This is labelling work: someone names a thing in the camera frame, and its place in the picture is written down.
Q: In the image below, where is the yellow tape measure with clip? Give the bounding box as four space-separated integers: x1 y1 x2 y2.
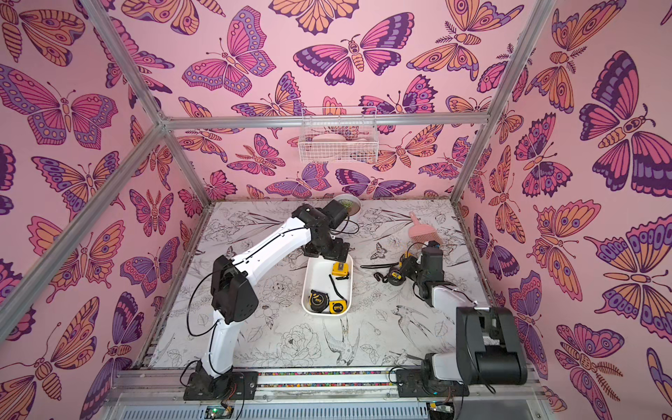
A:
332 262 350 279

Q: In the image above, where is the black yellow tape measure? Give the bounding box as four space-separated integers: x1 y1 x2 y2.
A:
329 275 349 315
309 290 329 313

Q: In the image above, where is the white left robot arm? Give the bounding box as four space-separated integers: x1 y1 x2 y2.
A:
201 199 349 379

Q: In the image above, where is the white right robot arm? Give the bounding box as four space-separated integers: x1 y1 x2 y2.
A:
398 243 528 392

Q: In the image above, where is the white storage box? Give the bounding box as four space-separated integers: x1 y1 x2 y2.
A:
301 255 355 318

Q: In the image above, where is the pink hand brush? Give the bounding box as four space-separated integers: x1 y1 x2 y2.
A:
409 212 444 245

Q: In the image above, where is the white plant pot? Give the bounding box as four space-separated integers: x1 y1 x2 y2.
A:
334 194 362 218

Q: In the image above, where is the white wire wall basket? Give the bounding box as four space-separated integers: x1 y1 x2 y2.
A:
296 106 380 165

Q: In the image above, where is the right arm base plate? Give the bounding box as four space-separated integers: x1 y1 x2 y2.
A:
390 367 470 399

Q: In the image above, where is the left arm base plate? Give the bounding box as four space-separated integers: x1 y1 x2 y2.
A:
183 371 259 402

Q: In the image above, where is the aluminium front rail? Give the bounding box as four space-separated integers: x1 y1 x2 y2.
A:
99 367 554 419

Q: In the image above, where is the aluminium cage frame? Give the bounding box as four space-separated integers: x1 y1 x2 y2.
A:
0 0 558 420

